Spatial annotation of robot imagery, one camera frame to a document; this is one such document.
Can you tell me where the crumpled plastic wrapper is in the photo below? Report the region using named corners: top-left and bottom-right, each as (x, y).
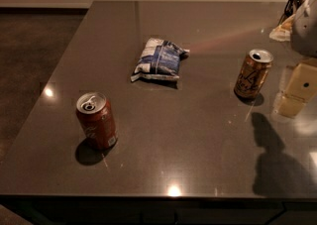
top-left (269, 15), bottom-right (294, 42)

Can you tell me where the red coke can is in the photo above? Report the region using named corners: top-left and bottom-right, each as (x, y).
top-left (76, 92), bottom-right (117, 151)

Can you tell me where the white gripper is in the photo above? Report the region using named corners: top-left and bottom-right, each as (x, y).
top-left (275, 0), bottom-right (317, 118)

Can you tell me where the black wire basket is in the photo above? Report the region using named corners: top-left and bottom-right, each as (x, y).
top-left (283, 0), bottom-right (316, 18)

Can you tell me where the orange La Croix can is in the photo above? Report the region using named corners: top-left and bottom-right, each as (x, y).
top-left (234, 49), bottom-right (273, 100)

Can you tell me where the blue chip bag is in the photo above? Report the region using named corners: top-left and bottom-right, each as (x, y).
top-left (131, 38), bottom-right (189, 82)

